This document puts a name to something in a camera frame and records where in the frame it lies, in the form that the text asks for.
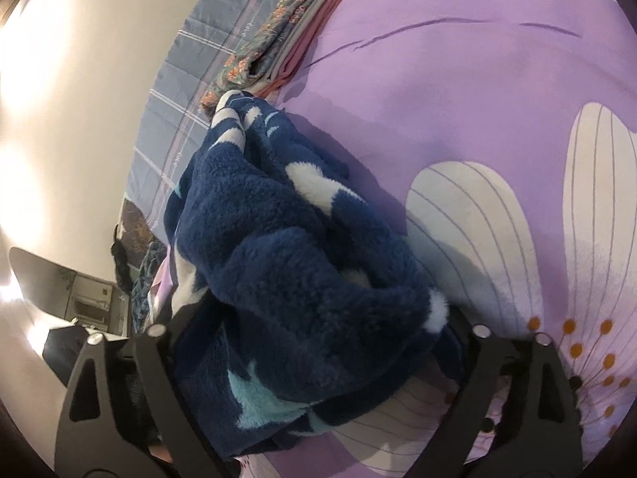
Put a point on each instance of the purple floral bedsheet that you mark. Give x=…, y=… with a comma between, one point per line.
x=448, y=84

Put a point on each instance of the white cabinet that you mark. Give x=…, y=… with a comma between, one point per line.
x=94, y=298

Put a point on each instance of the brown patterned pillow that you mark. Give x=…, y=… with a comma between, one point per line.
x=134, y=224

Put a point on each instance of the teal knitted blanket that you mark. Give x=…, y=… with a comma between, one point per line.
x=147, y=279

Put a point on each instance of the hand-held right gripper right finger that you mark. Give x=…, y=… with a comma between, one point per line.
x=482, y=383

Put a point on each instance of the blue white fleece garment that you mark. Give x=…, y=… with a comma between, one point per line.
x=278, y=259

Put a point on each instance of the blue plaid quilt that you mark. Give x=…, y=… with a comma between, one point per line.
x=199, y=59

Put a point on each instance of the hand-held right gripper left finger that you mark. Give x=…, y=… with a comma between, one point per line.
x=154, y=373

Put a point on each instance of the grey folded cloth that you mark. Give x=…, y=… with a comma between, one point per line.
x=311, y=12

